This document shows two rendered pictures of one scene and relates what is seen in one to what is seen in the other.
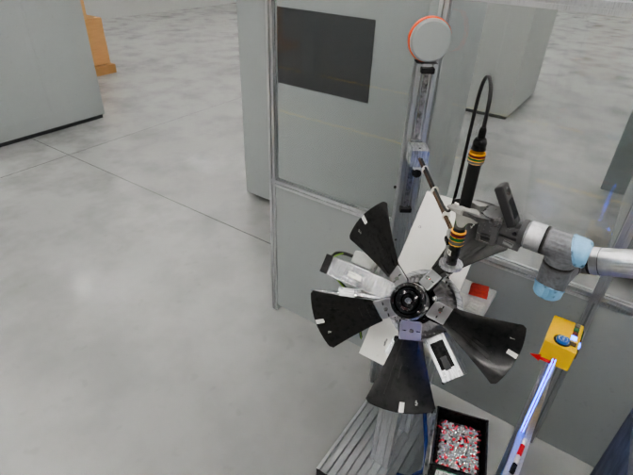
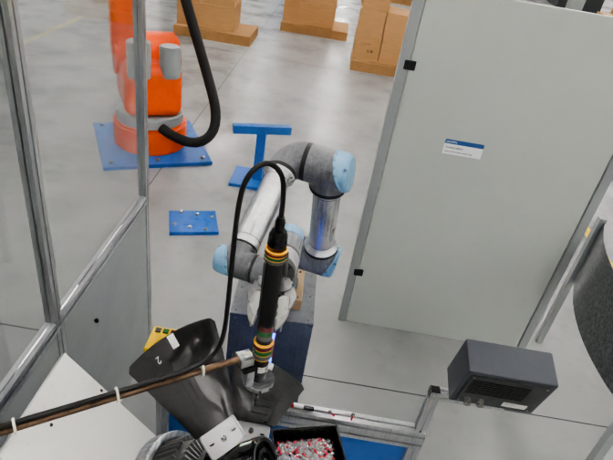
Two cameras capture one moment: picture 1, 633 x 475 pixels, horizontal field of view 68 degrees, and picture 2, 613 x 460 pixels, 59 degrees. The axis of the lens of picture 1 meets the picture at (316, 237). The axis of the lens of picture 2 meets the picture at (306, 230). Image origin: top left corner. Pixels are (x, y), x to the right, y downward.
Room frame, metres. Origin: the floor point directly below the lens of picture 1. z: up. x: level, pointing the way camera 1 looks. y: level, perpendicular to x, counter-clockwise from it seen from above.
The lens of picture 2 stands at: (1.54, 0.30, 2.32)
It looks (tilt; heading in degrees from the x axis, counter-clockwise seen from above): 33 degrees down; 237
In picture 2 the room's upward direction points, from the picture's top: 10 degrees clockwise
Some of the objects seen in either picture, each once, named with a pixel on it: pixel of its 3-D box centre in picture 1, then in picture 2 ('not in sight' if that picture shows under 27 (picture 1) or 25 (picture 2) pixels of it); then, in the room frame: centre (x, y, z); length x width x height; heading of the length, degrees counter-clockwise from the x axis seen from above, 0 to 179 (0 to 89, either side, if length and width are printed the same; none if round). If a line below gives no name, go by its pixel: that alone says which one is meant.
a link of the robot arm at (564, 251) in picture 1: (565, 248); (286, 246); (0.98, -0.63, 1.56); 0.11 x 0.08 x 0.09; 55
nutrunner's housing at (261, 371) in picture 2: (464, 206); (267, 312); (1.14, -0.41, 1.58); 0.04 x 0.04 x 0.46
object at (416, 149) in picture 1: (416, 154); not in sight; (1.76, -0.39, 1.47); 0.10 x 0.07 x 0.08; 2
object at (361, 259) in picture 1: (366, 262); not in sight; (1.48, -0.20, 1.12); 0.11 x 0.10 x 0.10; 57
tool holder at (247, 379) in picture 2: (452, 251); (255, 367); (1.15, -0.41, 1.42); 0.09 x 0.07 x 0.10; 1
